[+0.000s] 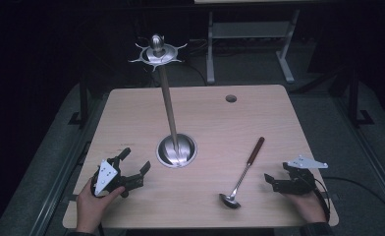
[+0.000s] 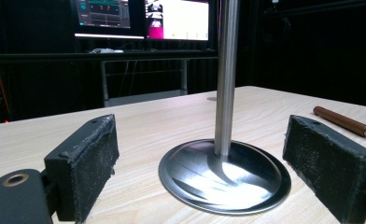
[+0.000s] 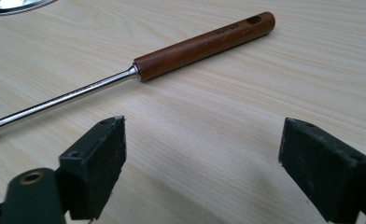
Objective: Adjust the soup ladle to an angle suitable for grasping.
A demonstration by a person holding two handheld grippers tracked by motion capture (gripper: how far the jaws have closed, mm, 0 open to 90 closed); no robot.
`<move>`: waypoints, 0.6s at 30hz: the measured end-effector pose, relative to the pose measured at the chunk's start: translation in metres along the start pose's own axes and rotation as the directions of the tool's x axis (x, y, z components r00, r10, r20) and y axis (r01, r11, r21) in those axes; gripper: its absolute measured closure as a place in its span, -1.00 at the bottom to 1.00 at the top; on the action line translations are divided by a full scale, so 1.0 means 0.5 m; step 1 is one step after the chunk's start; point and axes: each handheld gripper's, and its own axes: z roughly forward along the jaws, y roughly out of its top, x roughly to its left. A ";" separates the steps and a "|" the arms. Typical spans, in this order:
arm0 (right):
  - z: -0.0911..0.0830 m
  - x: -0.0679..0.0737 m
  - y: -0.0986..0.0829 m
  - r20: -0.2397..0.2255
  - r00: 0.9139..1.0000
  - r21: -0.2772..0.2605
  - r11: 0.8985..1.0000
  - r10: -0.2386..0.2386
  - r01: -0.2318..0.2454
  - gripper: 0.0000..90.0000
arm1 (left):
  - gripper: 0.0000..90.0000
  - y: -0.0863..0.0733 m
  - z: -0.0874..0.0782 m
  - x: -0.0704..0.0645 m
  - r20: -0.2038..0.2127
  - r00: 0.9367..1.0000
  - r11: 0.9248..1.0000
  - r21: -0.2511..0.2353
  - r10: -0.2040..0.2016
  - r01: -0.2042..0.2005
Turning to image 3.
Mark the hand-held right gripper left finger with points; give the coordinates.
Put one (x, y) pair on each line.
(94, 174)

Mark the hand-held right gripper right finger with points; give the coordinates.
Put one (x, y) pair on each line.
(324, 174)

